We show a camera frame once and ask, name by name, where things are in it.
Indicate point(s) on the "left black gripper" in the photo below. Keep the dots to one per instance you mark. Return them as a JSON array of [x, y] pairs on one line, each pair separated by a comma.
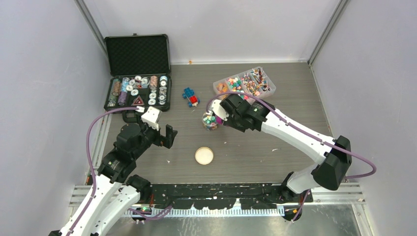
[[166, 141]]

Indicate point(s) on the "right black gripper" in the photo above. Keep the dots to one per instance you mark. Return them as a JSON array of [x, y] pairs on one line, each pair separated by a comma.
[[239, 128]]

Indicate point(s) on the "magenta plastic scoop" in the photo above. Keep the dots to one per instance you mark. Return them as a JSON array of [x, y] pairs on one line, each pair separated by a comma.
[[219, 120]]

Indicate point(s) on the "clear plastic jar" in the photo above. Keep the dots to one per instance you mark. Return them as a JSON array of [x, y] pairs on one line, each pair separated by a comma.
[[209, 121]]

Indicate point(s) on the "gold jar lid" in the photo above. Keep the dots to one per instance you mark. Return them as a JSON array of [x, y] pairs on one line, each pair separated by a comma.
[[204, 155]]

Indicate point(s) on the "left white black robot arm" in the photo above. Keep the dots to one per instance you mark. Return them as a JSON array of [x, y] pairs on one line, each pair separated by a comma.
[[114, 188]]

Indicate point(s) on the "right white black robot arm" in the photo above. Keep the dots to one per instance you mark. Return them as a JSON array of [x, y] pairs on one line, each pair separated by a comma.
[[331, 156]]

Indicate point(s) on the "clear compartment candy box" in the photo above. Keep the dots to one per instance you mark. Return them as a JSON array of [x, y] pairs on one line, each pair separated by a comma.
[[254, 81]]

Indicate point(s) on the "blue red brick toy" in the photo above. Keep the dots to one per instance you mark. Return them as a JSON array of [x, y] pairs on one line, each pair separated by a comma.
[[191, 97]]

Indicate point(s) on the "black poker chip case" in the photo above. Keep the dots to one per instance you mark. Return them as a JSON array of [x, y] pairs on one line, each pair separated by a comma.
[[141, 71]]

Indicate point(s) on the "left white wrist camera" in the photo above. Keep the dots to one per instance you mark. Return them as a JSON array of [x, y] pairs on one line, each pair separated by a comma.
[[150, 116]]

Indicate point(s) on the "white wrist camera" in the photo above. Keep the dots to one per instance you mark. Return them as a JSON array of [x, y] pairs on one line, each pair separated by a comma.
[[215, 109], [150, 116]]

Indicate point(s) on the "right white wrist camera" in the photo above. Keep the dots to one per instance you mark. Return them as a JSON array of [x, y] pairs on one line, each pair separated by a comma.
[[215, 109]]

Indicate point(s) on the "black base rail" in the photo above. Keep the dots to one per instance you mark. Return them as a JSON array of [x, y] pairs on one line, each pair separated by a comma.
[[219, 196]]

